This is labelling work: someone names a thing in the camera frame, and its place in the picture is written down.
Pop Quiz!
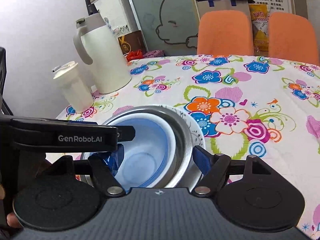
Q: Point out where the blue plastic bowl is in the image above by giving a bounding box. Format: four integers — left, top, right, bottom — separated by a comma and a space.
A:
107, 117, 173, 189

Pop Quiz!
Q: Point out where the brown gift box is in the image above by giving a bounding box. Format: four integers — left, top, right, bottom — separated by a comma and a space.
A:
118, 30, 146, 55

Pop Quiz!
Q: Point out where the right orange chair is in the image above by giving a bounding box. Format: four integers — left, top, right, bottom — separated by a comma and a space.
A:
268, 12, 319, 65

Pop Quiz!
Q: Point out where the stainless steel bowl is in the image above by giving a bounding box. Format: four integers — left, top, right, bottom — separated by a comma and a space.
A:
80, 105, 203, 193

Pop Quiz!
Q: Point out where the person's left hand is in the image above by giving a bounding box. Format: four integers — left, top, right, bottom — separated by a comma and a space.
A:
1, 184, 23, 229

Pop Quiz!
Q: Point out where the white plate black swirl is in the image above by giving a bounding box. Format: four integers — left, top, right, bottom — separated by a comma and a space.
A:
160, 105, 206, 149

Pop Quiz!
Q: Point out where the cream thermos jug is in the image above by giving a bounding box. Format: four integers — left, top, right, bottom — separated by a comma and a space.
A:
73, 13, 131, 94

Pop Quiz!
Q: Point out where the orange chair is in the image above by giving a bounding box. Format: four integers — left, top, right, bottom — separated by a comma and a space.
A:
268, 12, 319, 65
197, 10, 254, 56

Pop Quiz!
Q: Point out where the cream tumbler cup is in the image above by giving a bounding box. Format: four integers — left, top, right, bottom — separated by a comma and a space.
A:
52, 61, 94, 113

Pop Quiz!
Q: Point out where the left orange chair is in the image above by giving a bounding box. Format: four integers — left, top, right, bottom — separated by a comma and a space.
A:
197, 10, 254, 56

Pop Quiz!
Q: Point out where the white ceramic bowl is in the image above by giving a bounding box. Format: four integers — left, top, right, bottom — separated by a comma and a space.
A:
106, 112, 179, 188

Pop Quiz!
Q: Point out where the floral tablecloth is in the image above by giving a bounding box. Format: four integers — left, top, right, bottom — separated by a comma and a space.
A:
59, 54, 319, 239

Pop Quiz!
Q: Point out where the purple fabric bundle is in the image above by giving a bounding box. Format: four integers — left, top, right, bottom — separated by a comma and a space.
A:
143, 50, 165, 59

